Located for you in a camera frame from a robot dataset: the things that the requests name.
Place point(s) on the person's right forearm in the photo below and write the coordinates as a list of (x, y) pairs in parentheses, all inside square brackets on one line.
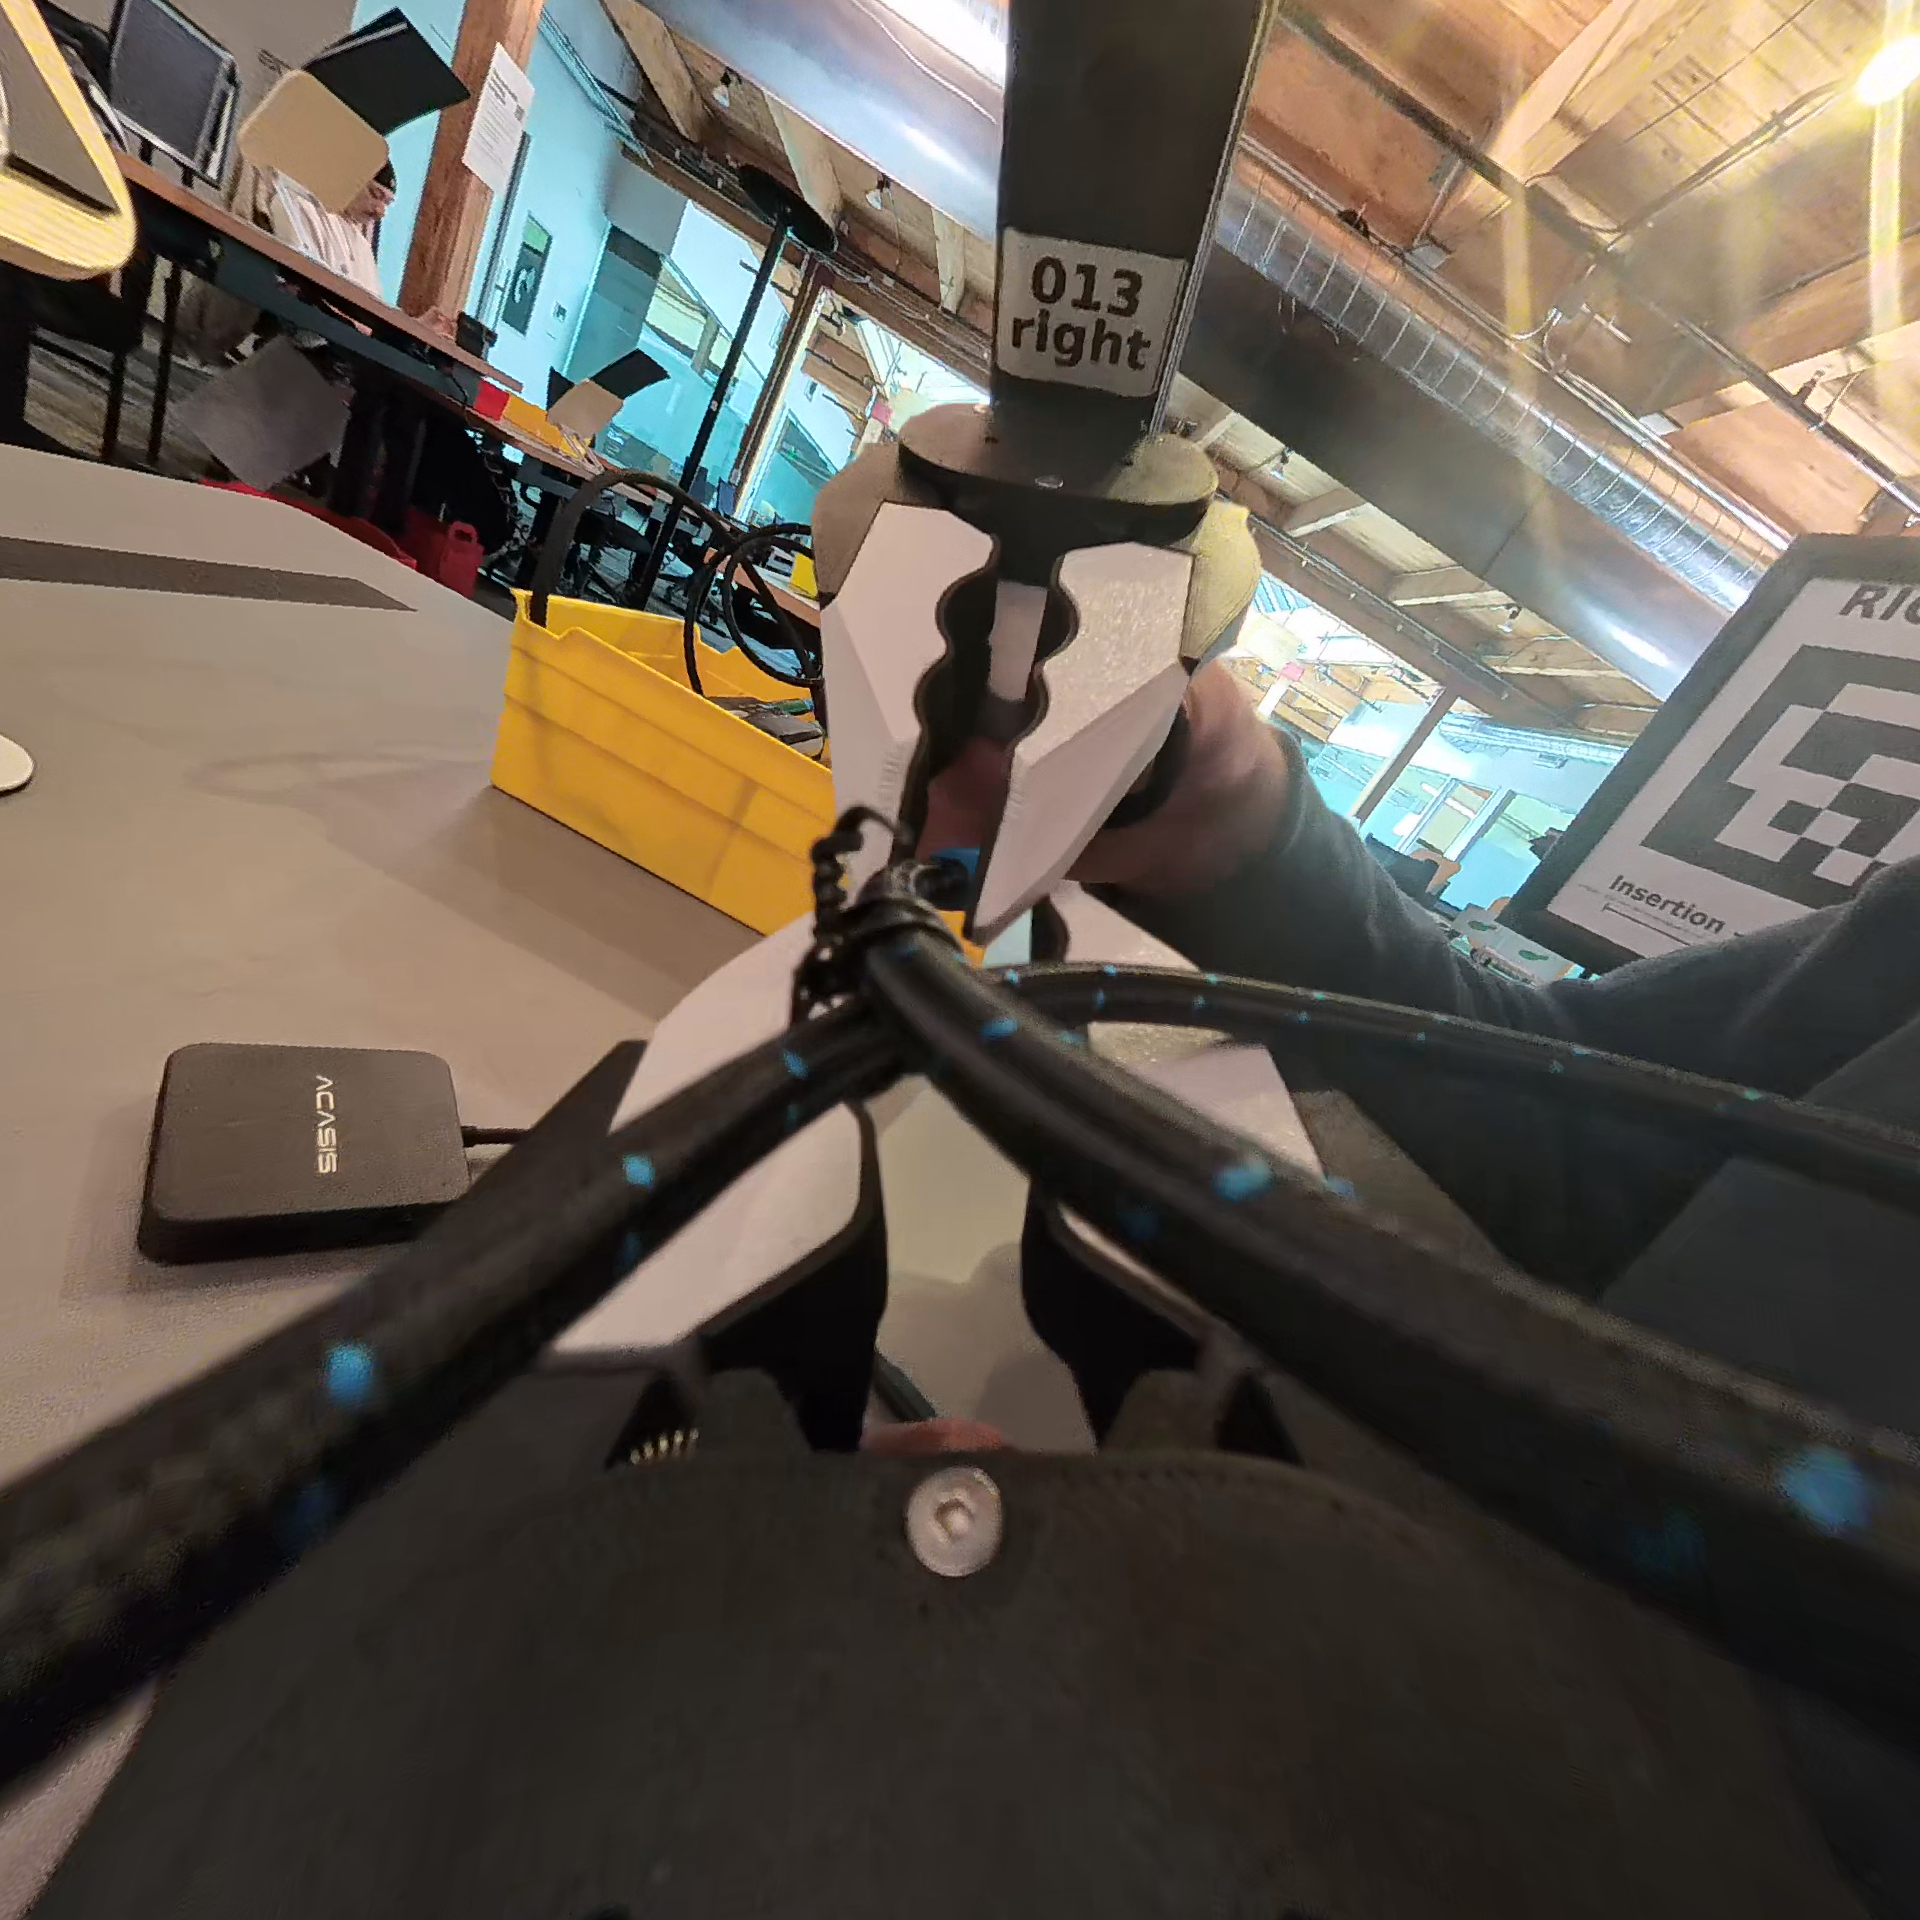
[(1429, 956)]

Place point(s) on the yellow plastic bin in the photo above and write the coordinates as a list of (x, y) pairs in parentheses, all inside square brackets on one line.
[(626, 748)]

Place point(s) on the person's right hand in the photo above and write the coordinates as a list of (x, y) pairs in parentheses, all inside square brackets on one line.
[(1212, 812)]

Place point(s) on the wood edged black board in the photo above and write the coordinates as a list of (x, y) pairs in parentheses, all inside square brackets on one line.
[(65, 185)]

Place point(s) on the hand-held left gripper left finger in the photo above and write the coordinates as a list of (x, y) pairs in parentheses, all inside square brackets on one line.
[(811, 1214)]

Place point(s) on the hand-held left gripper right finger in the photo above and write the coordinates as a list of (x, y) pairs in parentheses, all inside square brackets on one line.
[(1261, 1115)]

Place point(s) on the long wooden desk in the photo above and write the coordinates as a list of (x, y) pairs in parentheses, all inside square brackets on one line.
[(300, 284)]

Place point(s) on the framed black white marker sign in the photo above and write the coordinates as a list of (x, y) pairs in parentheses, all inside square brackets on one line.
[(1767, 777)]

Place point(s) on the dark spiral duct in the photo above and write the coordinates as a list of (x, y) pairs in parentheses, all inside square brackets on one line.
[(1493, 392)]

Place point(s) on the black usb adapter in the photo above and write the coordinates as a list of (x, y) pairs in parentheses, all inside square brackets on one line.
[(300, 1139)]

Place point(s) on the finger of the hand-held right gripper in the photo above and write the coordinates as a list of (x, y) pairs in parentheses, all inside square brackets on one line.
[(882, 646), (1122, 657)]

